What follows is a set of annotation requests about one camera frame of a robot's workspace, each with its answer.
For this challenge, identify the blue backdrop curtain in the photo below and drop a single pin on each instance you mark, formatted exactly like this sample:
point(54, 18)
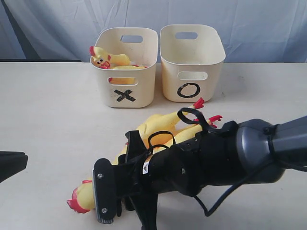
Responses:
point(250, 30)

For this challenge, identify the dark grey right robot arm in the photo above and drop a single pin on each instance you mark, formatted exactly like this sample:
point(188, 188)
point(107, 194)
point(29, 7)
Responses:
point(252, 152)

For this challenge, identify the detached yellow chicken head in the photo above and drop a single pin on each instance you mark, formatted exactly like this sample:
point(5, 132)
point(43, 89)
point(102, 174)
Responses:
point(105, 60)

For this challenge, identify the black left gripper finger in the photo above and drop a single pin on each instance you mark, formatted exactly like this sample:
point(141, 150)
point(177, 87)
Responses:
point(11, 163)

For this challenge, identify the cream bin marked X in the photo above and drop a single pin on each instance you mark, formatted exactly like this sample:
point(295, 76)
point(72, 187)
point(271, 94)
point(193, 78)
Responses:
point(141, 46)

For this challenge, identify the headless yellow rubber chicken body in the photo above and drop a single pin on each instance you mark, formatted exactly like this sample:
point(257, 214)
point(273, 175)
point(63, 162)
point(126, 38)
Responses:
point(124, 75)

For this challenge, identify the yellow rubber chicken front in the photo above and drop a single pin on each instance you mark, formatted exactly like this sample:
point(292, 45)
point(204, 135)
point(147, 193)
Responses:
point(82, 199)

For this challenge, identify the yellow rubber chicken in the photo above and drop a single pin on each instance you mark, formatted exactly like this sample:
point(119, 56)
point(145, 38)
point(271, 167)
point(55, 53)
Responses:
point(82, 199)
point(157, 122)

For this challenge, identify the cream bin marked O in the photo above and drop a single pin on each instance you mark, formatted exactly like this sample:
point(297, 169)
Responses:
point(192, 56)

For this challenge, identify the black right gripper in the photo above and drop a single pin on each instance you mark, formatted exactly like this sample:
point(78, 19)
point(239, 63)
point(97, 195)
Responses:
point(209, 157)

